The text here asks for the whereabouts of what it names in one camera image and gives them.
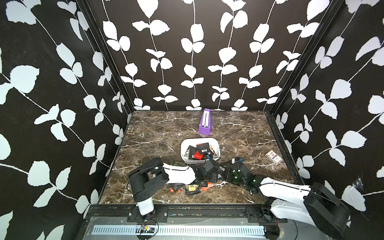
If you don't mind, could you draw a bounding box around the black tea bag back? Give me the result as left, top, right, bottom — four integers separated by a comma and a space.
186, 146, 199, 160

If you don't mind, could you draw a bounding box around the purple metronome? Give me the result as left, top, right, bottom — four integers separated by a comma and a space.
198, 109, 212, 136

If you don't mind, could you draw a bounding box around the white perforated vent strip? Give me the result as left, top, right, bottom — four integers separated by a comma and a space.
91, 225, 265, 238

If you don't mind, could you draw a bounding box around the small circuit board with wires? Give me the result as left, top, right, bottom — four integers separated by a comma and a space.
137, 225, 157, 235

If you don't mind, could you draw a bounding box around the yellow label tea bag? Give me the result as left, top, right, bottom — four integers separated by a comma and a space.
185, 185, 200, 196

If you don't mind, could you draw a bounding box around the orange tea bag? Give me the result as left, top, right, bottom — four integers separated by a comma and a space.
193, 151, 204, 160

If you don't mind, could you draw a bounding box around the black front mounting rail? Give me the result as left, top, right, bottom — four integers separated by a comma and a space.
83, 203, 328, 224

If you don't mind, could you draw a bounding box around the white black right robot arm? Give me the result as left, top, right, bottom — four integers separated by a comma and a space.
218, 158, 351, 239

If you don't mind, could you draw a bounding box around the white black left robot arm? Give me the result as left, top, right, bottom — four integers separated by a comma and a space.
127, 157, 220, 219

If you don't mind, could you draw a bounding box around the white plastic storage box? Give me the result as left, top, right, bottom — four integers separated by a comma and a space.
181, 138, 221, 165

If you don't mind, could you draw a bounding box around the black barcode tea bag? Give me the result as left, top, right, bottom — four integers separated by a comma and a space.
197, 143, 211, 155

